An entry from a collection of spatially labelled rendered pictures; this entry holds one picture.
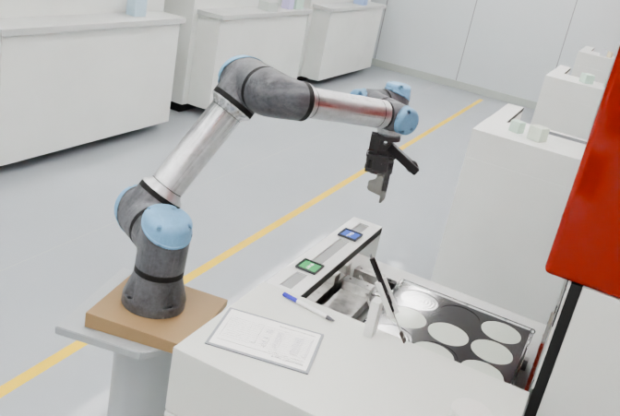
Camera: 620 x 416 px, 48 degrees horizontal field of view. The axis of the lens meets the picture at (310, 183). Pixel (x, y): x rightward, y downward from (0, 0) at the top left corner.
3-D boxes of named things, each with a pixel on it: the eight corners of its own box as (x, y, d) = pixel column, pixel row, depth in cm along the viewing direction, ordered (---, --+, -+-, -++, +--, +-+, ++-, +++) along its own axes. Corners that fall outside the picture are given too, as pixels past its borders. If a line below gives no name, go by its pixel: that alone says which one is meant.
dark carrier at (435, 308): (530, 333, 179) (530, 330, 179) (503, 401, 149) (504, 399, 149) (404, 284, 191) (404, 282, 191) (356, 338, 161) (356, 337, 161)
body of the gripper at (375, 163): (364, 166, 215) (373, 128, 211) (393, 172, 214) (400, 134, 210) (363, 173, 208) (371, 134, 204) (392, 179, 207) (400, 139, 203)
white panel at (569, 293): (568, 303, 216) (611, 183, 202) (521, 455, 145) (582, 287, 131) (558, 299, 217) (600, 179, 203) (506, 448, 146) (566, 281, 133)
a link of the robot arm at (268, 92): (274, 77, 156) (427, 103, 185) (250, 64, 164) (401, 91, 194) (260, 125, 159) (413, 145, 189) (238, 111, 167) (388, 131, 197)
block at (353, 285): (373, 294, 185) (375, 284, 184) (368, 299, 182) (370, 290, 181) (345, 283, 188) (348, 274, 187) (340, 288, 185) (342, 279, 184)
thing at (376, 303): (392, 338, 151) (407, 284, 146) (386, 346, 147) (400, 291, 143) (366, 327, 153) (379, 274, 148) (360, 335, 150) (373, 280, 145)
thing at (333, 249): (372, 267, 214) (382, 226, 209) (288, 348, 166) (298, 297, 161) (344, 256, 217) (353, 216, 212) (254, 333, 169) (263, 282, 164)
